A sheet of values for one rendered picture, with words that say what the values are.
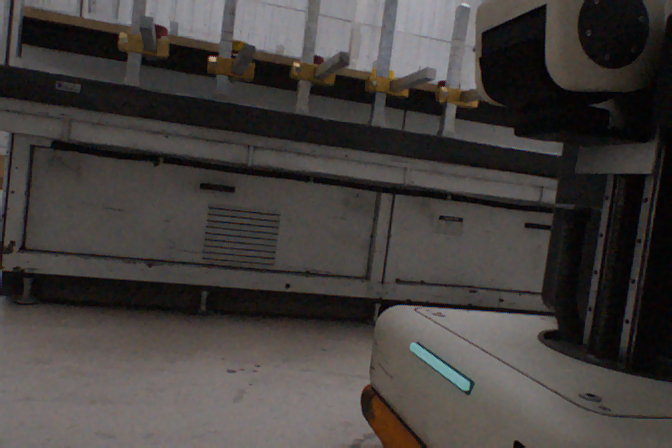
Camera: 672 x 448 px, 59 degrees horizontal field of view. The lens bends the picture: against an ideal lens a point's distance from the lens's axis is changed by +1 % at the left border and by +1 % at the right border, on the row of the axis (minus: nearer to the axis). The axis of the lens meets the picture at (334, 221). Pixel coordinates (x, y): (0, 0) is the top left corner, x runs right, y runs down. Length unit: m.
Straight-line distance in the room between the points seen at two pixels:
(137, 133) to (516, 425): 1.42
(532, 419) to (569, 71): 0.42
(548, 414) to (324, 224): 1.55
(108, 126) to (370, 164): 0.81
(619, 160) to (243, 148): 1.18
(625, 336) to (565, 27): 0.46
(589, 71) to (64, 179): 1.66
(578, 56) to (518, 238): 1.70
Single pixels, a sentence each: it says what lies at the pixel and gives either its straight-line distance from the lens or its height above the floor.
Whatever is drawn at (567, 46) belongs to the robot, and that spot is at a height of 0.69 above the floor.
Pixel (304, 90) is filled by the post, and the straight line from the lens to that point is 1.88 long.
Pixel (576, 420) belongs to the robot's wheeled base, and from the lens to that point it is 0.69.
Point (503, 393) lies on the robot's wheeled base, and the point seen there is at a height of 0.26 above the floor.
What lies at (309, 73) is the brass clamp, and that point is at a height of 0.83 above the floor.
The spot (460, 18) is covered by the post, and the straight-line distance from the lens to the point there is 2.10.
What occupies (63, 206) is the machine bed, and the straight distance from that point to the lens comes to 2.10.
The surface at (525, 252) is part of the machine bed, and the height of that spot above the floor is 0.33.
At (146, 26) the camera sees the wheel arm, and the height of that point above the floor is 0.81.
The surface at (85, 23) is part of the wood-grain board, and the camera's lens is 2.05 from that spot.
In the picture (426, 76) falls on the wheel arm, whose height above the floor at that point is 0.82.
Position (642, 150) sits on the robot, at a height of 0.59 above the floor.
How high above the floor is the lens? 0.48
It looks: 3 degrees down
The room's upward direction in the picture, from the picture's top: 7 degrees clockwise
